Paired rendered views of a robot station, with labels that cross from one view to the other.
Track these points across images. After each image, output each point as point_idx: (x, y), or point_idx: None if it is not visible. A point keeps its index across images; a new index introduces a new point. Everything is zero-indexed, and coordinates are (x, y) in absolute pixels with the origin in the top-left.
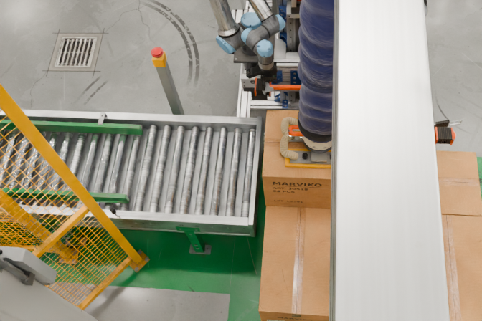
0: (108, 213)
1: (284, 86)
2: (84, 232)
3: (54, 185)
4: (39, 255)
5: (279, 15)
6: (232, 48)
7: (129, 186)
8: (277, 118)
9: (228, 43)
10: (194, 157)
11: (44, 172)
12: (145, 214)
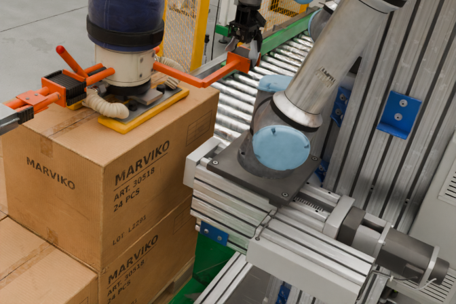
0: (216, 60)
1: (226, 66)
2: (195, 14)
3: (272, 59)
4: None
5: None
6: (310, 21)
7: (238, 85)
8: (198, 90)
9: (317, 13)
10: (238, 128)
11: (291, 60)
12: (195, 72)
